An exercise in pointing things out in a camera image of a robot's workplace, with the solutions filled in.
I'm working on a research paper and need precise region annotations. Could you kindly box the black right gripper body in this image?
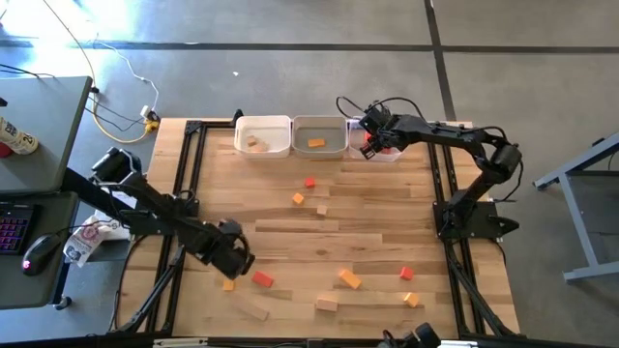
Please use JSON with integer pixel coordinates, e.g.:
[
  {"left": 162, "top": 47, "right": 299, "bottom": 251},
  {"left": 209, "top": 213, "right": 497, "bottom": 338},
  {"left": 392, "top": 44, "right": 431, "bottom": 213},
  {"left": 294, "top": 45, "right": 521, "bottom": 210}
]
[{"left": 370, "top": 118, "right": 408, "bottom": 146}]

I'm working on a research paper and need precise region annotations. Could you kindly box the white printed drink bottle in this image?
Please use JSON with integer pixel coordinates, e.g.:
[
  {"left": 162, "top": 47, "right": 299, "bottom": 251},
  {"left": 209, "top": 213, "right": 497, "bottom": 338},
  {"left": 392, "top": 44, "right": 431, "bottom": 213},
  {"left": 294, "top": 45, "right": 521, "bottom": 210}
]
[{"left": 0, "top": 115, "right": 40, "bottom": 157}]

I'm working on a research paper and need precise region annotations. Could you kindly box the black round device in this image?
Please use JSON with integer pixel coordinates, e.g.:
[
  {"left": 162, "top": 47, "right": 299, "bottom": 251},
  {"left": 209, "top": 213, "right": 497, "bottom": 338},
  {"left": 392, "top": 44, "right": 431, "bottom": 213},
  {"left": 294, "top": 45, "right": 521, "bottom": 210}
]
[{"left": 379, "top": 322, "right": 442, "bottom": 348}]

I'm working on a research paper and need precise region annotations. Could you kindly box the grey metal table frame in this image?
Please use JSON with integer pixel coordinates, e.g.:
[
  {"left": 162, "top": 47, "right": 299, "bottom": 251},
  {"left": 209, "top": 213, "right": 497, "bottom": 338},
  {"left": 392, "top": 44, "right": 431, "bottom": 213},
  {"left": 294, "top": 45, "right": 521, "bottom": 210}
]
[{"left": 533, "top": 130, "right": 619, "bottom": 284}]

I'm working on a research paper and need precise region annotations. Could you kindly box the clear plastic bin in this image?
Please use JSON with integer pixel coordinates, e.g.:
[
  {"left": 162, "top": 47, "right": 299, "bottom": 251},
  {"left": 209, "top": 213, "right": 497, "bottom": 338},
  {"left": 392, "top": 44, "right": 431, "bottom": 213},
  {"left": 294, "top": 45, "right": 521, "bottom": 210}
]
[{"left": 347, "top": 118, "right": 403, "bottom": 163}]

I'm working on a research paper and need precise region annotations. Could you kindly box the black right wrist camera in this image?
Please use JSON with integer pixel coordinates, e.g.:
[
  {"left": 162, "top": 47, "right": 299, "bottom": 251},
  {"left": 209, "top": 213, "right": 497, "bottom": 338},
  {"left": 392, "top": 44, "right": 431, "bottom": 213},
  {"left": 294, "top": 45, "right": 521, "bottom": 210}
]
[{"left": 361, "top": 103, "right": 392, "bottom": 128}]

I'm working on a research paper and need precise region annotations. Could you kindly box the long natural wooden block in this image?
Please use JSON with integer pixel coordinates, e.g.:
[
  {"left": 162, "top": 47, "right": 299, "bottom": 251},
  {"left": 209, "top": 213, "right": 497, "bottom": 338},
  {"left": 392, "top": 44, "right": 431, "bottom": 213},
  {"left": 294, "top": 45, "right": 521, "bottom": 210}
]
[{"left": 230, "top": 293, "right": 271, "bottom": 323}]

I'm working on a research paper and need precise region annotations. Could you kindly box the white plastic bin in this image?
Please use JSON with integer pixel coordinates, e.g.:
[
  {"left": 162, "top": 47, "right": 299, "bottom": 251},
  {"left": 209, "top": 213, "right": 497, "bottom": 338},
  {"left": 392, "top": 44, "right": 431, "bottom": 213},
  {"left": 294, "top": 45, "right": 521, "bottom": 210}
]
[{"left": 233, "top": 114, "right": 292, "bottom": 160}]

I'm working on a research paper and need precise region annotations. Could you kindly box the black aluminium extrusion frame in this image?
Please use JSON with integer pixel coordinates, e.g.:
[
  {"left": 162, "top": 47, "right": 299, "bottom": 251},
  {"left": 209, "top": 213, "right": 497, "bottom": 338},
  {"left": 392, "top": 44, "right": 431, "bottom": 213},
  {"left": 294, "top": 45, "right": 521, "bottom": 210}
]
[{"left": 108, "top": 108, "right": 522, "bottom": 339}]

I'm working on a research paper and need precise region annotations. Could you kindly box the white printed paper box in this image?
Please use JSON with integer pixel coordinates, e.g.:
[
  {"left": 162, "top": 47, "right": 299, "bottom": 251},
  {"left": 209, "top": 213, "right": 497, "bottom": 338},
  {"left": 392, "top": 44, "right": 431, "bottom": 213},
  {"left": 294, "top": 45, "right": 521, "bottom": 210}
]
[{"left": 94, "top": 186, "right": 132, "bottom": 243}]

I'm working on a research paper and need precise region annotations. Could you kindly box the white cable with adapter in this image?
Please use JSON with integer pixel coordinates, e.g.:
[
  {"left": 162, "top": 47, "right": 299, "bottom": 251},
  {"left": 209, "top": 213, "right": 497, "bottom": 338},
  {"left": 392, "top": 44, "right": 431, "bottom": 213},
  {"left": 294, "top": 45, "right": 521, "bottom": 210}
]
[{"left": 94, "top": 41, "right": 161, "bottom": 120}]

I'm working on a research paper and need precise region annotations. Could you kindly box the red rectangular wooden block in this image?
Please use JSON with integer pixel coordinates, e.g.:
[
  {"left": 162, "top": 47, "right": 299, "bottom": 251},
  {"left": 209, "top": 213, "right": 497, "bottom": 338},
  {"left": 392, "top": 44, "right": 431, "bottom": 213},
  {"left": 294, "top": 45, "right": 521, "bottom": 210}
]
[{"left": 251, "top": 270, "right": 276, "bottom": 289}]

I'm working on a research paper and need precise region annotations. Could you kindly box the yellow power cable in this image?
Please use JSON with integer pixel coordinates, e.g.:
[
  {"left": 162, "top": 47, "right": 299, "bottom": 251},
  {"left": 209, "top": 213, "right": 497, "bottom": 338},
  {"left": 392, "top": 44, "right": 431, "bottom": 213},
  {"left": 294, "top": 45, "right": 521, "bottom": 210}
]
[{"left": 41, "top": 0, "right": 161, "bottom": 145}]

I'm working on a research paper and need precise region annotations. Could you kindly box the dark grey desk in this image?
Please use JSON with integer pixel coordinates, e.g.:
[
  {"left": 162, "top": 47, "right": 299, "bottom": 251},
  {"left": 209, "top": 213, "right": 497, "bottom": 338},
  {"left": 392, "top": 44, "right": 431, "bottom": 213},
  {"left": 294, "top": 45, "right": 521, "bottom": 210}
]
[{"left": 0, "top": 190, "right": 81, "bottom": 310}]

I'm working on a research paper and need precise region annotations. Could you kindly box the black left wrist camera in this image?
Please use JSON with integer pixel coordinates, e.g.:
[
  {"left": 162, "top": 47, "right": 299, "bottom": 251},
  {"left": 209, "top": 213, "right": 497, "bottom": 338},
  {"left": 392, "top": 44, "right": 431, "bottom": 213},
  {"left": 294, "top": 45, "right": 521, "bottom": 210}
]
[{"left": 224, "top": 235, "right": 256, "bottom": 268}]

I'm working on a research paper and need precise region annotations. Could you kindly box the orange rectangular wooden block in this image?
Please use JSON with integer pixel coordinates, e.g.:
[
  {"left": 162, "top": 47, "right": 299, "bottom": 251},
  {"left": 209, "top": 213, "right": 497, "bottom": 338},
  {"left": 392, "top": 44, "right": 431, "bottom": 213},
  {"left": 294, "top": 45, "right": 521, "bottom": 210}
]
[{"left": 338, "top": 268, "right": 363, "bottom": 291}]

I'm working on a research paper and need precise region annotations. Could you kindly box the black diagonal beam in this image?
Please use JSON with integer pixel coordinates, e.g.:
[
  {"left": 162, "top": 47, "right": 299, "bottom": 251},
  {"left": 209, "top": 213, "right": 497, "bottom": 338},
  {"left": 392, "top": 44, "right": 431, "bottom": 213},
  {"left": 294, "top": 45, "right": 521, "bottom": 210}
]
[{"left": 61, "top": 166, "right": 132, "bottom": 218}]

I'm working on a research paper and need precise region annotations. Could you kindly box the black computer mouse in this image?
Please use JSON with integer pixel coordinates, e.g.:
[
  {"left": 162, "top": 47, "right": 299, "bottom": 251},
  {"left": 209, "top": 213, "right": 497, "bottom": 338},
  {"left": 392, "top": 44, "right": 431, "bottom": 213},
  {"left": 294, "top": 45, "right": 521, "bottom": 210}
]
[{"left": 21, "top": 232, "right": 63, "bottom": 277}]

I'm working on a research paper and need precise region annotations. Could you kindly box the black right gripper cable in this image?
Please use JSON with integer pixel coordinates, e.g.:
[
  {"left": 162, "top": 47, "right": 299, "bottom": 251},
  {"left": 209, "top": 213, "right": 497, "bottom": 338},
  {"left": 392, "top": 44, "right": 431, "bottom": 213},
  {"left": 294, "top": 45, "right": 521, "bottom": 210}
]
[{"left": 336, "top": 95, "right": 427, "bottom": 122}]

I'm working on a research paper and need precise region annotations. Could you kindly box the backlit black keyboard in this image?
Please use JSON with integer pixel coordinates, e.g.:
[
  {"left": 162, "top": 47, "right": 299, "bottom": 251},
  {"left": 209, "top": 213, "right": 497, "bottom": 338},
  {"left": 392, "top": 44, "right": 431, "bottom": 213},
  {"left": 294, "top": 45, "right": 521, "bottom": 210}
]
[{"left": 0, "top": 202, "right": 36, "bottom": 256}]

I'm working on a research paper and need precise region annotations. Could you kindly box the white printed snack bag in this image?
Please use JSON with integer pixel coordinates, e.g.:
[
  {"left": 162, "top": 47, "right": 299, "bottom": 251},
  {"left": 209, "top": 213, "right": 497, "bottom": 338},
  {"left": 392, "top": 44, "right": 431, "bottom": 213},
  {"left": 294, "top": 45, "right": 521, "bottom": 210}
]
[{"left": 62, "top": 216, "right": 113, "bottom": 269}]

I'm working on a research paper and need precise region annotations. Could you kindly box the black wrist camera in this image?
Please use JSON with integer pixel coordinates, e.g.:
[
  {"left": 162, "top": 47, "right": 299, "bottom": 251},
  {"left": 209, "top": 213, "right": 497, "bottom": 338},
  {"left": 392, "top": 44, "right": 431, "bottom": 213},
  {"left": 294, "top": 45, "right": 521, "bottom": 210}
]
[
  {"left": 361, "top": 103, "right": 392, "bottom": 128},
  {"left": 224, "top": 235, "right": 256, "bottom": 268}
]

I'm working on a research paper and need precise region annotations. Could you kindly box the grey plastic bin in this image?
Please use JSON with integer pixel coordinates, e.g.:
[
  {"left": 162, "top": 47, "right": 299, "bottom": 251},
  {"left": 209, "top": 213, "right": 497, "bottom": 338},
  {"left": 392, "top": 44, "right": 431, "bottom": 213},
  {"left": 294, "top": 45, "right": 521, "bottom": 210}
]
[{"left": 291, "top": 114, "right": 349, "bottom": 160}]

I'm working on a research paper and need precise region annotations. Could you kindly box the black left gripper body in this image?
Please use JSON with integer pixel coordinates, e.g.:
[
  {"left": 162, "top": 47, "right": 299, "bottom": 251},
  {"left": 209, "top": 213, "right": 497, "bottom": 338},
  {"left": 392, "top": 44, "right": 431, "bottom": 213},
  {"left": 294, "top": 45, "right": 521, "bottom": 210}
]
[{"left": 205, "top": 220, "right": 243, "bottom": 265}]

